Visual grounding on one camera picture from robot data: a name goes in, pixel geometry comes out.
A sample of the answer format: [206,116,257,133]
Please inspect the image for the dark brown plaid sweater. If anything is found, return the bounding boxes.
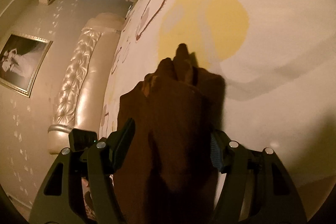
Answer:
[113,44,225,223]

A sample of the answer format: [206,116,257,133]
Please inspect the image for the patterned floor rug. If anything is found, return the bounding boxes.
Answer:
[81,178,97,221]

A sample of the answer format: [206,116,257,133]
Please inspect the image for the cream tufted leather headboard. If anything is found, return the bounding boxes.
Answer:
[48,12,125,155]

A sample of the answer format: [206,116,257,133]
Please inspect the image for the framed wedding photo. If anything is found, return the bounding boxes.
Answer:
[1,32,53,98]

